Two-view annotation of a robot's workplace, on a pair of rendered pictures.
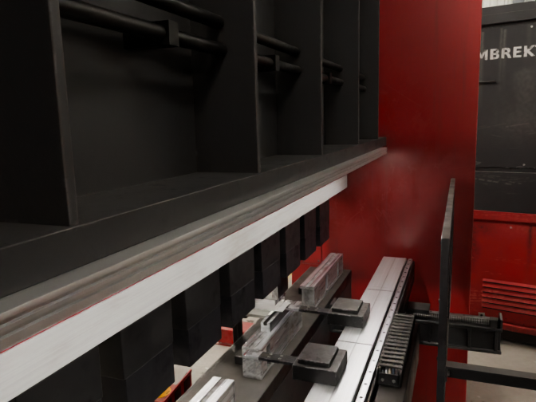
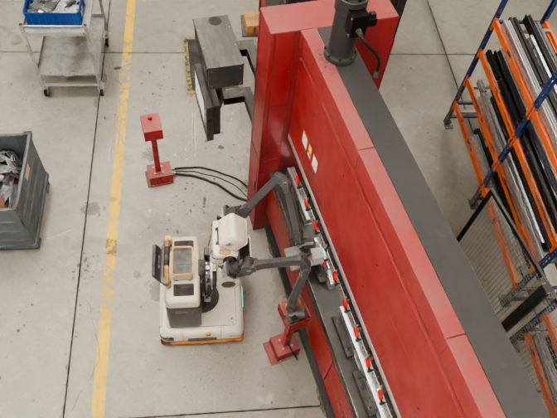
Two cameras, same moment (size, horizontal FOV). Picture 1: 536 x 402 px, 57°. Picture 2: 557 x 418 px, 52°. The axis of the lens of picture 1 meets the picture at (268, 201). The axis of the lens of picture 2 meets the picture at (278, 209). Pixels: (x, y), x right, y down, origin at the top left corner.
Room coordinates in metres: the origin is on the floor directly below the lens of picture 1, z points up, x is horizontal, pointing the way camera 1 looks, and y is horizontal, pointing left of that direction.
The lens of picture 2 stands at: (0.36, 1.70, 4.61)
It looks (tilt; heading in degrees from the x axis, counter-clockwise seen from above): 57 degrees down; 314
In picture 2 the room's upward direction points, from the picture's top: 9 degrees clockwise
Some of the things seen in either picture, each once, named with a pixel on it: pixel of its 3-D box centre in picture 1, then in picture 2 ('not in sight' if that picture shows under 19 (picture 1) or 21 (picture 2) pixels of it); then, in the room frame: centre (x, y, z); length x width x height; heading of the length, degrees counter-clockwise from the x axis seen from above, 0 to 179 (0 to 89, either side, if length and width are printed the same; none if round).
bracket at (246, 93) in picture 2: not in sight; (242, 109); (2.86, -0.25, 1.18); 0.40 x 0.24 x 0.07; 159
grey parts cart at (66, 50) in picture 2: not in sight; (69, 33); (5.19, 0.21, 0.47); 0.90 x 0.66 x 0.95; 147
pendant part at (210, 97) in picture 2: not in sight; (208, 101); (2.88, 0.05, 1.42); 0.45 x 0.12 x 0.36; 158
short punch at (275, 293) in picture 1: (280, 285); not in sight; (1.55, -0.03, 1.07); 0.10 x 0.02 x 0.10; 159
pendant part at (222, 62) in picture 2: not in sight; (218, 85); (2.89, -0.04, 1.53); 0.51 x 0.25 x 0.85; 158
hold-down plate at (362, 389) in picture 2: not in sight; (364, 393); (0.63, 0.39, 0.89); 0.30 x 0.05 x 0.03; 159
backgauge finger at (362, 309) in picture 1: (325, 309); not in sight; (1.49, -0.17, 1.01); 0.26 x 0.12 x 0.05; 69
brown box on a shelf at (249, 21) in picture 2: not in sight; (254, 21); (3.77, -1.08, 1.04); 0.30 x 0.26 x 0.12; 147
